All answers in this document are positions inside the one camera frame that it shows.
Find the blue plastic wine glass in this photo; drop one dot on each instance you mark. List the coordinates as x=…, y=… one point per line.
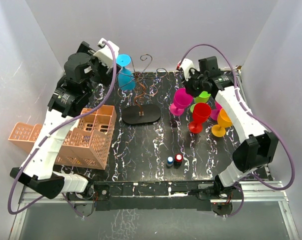
x=125, y=78

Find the blue capped small bottle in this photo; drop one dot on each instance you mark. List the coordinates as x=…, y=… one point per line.
x=169, y=161

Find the magenta plastic wine glass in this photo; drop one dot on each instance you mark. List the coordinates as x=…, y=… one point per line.
x=181, y=101

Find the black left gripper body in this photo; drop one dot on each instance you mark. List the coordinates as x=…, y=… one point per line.
x=101, y=73

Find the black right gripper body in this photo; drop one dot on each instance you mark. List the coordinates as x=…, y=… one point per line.
x=195, y=85

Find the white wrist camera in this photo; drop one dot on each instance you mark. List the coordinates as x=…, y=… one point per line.
x=187, y=67
x=104, y=54

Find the green plastic wine glass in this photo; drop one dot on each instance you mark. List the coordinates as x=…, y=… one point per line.
x=202, y=98

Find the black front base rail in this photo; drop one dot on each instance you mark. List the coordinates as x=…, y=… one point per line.
x=198, y=195

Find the peach plastic basket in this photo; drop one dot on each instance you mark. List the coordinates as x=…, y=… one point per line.
x=87, y=144

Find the red plastic wine glass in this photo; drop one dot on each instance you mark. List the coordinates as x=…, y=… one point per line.
x=201, y=113

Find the orange plastic wine glass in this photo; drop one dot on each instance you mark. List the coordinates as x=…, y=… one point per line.
x=223, y=122

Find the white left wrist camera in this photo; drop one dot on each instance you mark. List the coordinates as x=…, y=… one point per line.
x=104, y=54

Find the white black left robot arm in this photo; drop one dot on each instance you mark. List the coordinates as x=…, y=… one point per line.
x=83, y=70

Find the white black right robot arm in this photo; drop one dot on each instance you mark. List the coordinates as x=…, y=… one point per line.
x=257, y=142

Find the red capped small bottle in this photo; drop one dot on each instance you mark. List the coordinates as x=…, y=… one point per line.
x=178, y=159

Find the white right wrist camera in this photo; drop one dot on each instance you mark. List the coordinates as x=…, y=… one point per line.
x=187, y=67

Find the metal wine glass rack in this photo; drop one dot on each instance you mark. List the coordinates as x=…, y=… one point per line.
x=140, y=113

